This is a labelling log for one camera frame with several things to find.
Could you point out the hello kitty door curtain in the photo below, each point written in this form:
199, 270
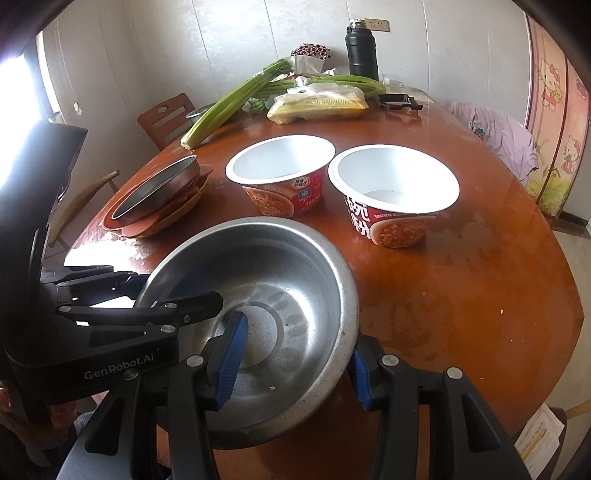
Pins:
558, 119

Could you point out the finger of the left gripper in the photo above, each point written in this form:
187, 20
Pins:
88, 285
176, 312

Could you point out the pink clothes on chair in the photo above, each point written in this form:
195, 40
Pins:
506, 137

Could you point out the brown slatted wooden chair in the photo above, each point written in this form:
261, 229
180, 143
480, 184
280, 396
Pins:
167, 120

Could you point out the small steel bowl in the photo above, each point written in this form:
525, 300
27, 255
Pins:
195, 114

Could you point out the black thermos flask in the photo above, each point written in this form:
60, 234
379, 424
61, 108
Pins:
361, 48

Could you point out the red noodle cup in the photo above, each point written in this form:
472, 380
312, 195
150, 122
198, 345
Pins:
393, 193
283, 176

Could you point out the yellow shell-shaped plate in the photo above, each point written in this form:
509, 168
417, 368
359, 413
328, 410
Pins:
147, 228

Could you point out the long celery bunch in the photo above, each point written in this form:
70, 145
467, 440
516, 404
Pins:
230, 103

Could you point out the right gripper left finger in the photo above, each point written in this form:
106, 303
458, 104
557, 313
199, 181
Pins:
199, 384

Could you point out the wall power socket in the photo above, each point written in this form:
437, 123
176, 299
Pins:
379, 25

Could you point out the person's hand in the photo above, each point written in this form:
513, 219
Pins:
58, 423

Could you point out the steel pan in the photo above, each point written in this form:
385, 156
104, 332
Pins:
156, 191

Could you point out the papers on stool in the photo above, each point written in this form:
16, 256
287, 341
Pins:
539, 440

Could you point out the yellow noodles plastic bag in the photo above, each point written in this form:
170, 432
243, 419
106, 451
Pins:
313, 105

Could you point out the large steel bowl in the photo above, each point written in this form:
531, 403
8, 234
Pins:
300, 298

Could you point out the pink pig-face plate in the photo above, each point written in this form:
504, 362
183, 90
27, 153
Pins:
109, 224

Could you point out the curved-back wooden chair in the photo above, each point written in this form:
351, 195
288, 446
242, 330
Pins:
77, 205

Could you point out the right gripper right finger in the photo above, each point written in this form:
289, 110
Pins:
386, 384

